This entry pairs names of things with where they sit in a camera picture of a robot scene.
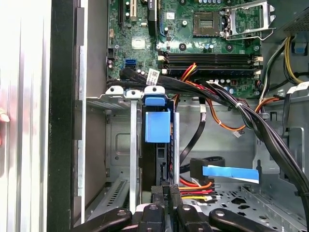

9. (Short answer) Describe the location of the gray power supply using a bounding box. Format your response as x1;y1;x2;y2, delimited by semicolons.
272;0;309;37

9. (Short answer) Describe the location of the red orange yellow power wire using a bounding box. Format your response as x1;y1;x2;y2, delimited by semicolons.
161;178;216;209

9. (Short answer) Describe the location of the black RAM slot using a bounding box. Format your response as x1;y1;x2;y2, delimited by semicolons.
158;52;264;61
158;60;263;69

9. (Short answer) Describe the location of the hard disk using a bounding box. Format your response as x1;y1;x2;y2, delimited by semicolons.
141;86;176;206

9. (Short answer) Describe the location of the metal drive cage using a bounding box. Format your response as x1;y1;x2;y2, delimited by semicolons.
252;125;309;232

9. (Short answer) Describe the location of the orange black thin wire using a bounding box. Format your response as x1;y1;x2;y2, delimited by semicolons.
207;96;281;132

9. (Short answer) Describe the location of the metal locking lever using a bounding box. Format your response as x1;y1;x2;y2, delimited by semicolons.
225;27;277;41

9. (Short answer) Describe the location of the white expansion slot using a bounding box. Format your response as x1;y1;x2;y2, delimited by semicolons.
130;0;137;21

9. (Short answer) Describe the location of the black PC case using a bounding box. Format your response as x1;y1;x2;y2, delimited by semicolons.
48;0;309;232

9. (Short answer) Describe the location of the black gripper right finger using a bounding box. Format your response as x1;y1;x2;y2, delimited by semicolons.
169;185;278;232

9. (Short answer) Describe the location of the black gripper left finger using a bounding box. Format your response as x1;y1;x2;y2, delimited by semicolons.
77;185;167;232

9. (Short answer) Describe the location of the green motherboard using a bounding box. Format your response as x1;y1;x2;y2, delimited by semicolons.
107;0;264;98

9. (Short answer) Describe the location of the white paper wire label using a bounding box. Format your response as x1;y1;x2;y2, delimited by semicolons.
145;68;161;87
286;81;309;95

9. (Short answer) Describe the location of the yellow black power wire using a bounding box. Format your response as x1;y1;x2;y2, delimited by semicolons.
262;36;304;97

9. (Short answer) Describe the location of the CPU socket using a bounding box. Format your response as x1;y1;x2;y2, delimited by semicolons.
192;10;222;38

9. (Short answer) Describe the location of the small blue plastic connector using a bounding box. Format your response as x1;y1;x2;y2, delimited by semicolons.
293;41;305;53

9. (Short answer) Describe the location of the blue SATA port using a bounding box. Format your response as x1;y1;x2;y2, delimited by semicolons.
124;58;138;72

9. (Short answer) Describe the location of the black expansion slot with label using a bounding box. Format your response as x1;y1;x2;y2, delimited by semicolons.
147;0;159;37

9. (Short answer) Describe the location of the metal disk bay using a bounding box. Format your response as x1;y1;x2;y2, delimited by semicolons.
85;86;181;219

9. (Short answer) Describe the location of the metal socket cover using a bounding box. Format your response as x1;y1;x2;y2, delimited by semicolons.
223;0;276;39

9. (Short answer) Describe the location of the silver chipset heat sink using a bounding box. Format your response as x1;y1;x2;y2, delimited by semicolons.
131;37;146;53

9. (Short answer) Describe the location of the black wire bundle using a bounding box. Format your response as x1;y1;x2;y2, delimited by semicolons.
106;67;309;201

